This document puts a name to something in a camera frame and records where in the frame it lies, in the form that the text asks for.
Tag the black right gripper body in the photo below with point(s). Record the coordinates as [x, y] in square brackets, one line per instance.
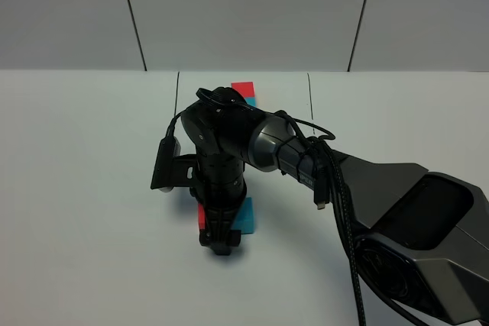
[219, 186]

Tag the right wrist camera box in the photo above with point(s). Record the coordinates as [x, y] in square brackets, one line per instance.
[171, 169]

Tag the blue template block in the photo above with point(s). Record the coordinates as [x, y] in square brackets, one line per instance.
[251, 101]

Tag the red template block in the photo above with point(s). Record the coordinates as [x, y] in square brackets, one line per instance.
[245, 89]

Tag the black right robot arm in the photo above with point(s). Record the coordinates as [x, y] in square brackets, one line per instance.
[418, 239]

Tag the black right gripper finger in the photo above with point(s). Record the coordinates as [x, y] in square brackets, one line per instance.
[218, 235]

